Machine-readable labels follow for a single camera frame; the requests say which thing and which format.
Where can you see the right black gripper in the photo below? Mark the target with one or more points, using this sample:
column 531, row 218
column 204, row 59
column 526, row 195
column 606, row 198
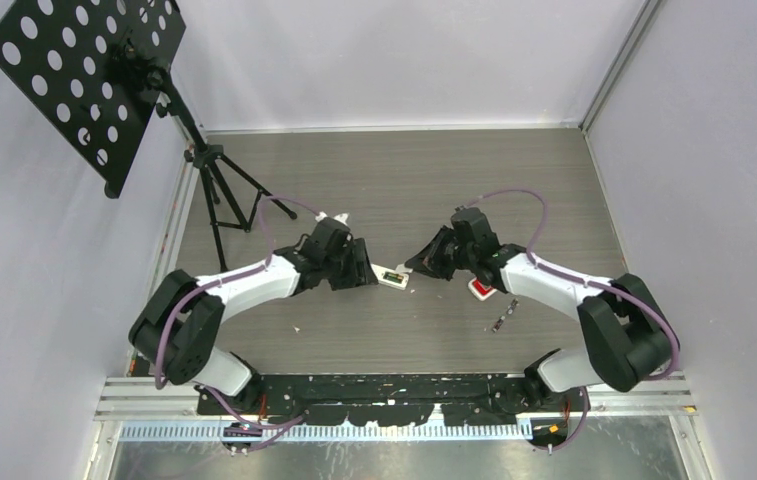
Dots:
column 429, row 262

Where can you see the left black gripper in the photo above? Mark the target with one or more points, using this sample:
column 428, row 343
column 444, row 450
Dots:
column 359, row 271

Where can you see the green battery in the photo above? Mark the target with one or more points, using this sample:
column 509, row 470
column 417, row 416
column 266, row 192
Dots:
column 393, row 276

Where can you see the long white remote control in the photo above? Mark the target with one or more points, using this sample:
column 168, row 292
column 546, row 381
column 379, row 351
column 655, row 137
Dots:
column 379, row 273

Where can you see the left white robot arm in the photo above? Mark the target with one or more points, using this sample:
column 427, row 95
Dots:
column 176, row 331

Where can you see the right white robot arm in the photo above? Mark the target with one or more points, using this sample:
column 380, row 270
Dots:
column 626, row 338

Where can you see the black purple battery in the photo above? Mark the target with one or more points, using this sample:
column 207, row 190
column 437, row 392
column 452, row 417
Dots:
column 509, row 311

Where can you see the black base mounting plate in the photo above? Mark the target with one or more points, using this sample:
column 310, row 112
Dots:
column 393, row 400

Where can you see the black perforated music stand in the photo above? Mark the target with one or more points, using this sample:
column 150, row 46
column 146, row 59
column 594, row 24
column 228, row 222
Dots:
column 98, row 71

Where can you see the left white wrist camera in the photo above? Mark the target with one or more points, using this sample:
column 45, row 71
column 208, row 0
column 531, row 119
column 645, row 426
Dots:
column 341, row 217

